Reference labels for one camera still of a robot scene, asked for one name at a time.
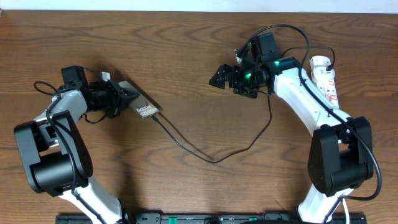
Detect white USB charger plug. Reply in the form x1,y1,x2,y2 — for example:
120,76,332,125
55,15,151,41
310,55,333,71

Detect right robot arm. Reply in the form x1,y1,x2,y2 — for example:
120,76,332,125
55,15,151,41
209,33,380,223

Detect black USB charging cable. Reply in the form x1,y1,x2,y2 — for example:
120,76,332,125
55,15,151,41
150,45,336,164

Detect white power strip cord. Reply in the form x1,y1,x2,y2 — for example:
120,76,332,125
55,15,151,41
341,198,351,224

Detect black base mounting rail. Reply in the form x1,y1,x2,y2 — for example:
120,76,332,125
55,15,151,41
55,212,368,224

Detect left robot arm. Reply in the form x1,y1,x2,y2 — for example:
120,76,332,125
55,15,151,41
14,65,140,223

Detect black left camera cable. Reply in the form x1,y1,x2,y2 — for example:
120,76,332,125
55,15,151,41
33,67,109,224

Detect white power strip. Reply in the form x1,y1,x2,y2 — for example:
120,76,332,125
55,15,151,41
312,67,339,108

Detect black right camera cable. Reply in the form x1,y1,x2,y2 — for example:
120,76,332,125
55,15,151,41
236,24,382,224

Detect black camera cable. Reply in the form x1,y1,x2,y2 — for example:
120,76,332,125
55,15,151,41
33,67,109,224
236,24,382,224

